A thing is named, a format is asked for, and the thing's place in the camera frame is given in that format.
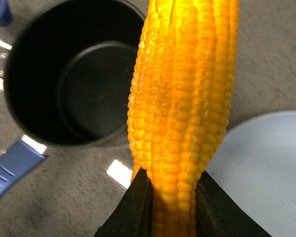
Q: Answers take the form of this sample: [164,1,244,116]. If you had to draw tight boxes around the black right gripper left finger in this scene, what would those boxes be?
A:
[94,169,152,237]

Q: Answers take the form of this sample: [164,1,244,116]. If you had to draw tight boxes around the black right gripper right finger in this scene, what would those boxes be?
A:
[196,172,270,237]

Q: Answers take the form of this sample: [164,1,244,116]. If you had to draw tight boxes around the yellow corn cob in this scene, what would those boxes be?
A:
[127,0,239,237]

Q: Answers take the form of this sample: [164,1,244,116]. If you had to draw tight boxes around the light blue plate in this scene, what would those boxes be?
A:
[206,111,296,237]

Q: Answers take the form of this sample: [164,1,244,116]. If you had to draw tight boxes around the dark blue saucepan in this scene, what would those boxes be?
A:
[0,0,147,210]

